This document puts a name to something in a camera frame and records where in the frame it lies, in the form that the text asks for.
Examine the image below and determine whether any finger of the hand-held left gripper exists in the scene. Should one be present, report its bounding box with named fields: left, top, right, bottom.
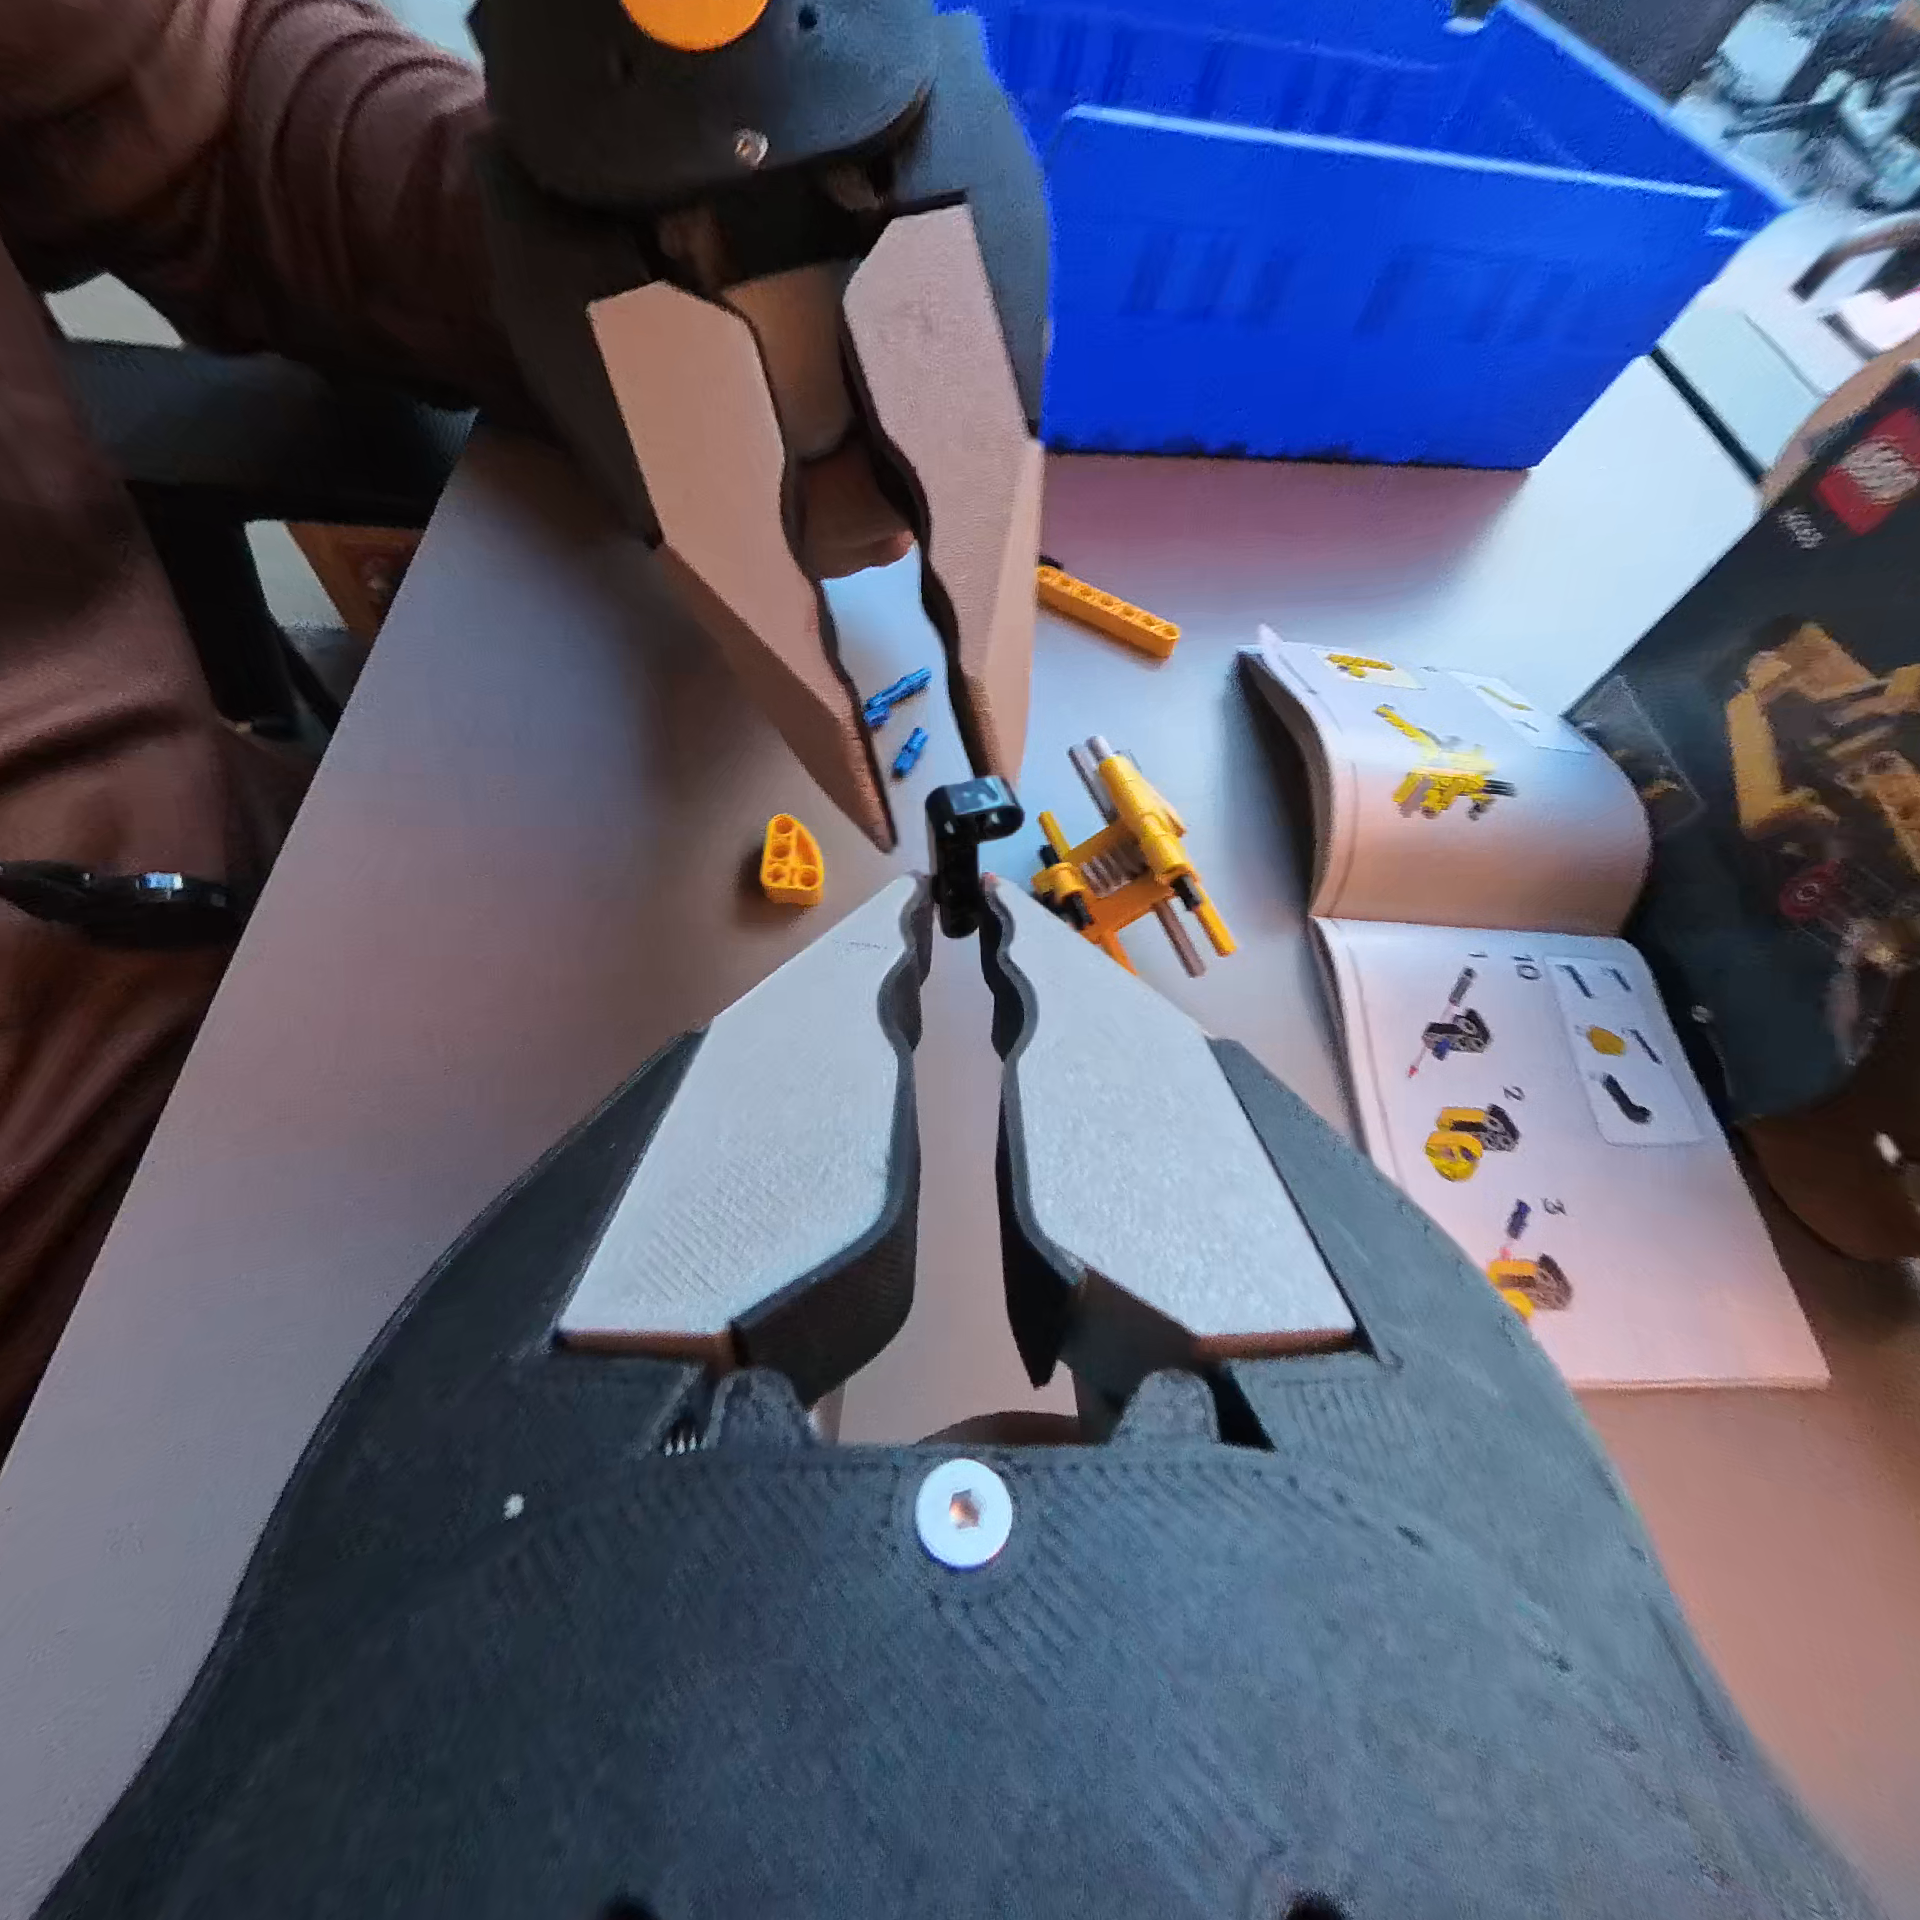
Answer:
left=840, top=203, right=1048, bottom=796
left=583, top=278, right=904, bottom=855

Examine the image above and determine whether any blue plastic crate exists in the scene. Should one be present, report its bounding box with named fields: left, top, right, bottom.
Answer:
left=940, top=0, right=1791, bottom=470

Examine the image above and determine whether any background chair armrest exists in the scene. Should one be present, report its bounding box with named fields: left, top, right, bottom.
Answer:
left=1791, top=210, right=1920, bottom=364

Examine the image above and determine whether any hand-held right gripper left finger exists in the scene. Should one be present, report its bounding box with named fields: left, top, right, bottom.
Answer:
left=556, top=878, right=940, bottom=1407

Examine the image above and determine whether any black angled lego beam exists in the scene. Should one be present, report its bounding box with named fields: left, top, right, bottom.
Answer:
left=924, top=782, right=1031, bottom=948

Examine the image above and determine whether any lego instruction booklet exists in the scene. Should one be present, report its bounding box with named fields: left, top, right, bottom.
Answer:
left=1237, top=623, right=1832, bottom=1394

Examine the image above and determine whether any black lego box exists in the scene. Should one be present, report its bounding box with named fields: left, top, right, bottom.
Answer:
left=1560, top=319, right=1920, bottom=1129

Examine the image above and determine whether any person's left forearm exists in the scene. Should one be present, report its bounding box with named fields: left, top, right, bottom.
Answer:
left=0, top=0, right=526, bottom=441

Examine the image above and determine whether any black office chair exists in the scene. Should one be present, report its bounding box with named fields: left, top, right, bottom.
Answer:
left=61, top=335, right=480, bottom=739

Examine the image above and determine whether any brown wooden panel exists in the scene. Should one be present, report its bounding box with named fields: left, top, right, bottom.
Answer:
left=295, top=522, right=423, bottom=630

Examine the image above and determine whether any person's brown clothing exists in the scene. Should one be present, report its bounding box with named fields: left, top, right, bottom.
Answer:
left=0, top=258, right=317, bottom=1437

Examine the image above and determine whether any yellow lego assembly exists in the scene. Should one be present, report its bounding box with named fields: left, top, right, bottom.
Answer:
left=1031, top=739, right=1237, bottom=980

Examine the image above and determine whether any long yellow lego beam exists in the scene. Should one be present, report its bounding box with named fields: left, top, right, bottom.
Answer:
left=1036, top=565, right=1182, bottom=662

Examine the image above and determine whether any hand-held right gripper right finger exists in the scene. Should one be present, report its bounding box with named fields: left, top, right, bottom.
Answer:
left=978, top=878, right=1355, bottom=1394

